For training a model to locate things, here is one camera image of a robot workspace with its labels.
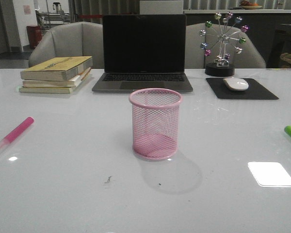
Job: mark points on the pink highlighter pen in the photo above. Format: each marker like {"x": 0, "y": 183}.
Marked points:
{"x": 15, "y": 133}

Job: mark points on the pink mesh pen holder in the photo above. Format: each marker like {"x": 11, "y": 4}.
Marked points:
{"x": 155, "y": 114}

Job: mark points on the grey open laptop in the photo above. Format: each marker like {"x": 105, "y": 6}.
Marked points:
{"x": 143, "y": 51}

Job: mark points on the middle cream book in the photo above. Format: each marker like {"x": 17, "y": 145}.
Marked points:
{"x": 74, "y": 82}

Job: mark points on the top yellow book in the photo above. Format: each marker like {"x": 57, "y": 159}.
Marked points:
{"x": 58, "y": 68}

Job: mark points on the right grey armchair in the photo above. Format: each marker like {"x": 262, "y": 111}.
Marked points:
{"x": 194, "y": 55}

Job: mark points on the grey armchair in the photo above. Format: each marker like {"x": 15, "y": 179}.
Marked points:
{"x": 74, "y": 39}
{"x": 194, "y": 55}

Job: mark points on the white computer mouse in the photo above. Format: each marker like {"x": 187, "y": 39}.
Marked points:
{"x": 236, "y": 84}

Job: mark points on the left grey armchair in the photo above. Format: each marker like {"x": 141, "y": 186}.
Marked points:
{"x": 74, "y": 39}

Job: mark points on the ferris wheel desk ornament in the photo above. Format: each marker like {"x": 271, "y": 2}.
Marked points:
{"x": 222, "y": 38}

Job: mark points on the black mouse pad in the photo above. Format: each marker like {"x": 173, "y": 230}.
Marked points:
{"x": 255, "y": 91}

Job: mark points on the bottom pale green book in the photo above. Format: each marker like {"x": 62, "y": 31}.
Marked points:
{"x": 50, "y": 90}

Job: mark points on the red bin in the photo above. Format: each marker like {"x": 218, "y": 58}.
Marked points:
{"x": 34, "y": 35}

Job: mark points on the fruit bowl on counter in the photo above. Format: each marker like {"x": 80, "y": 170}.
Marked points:
{"x": 247, "y": 5}

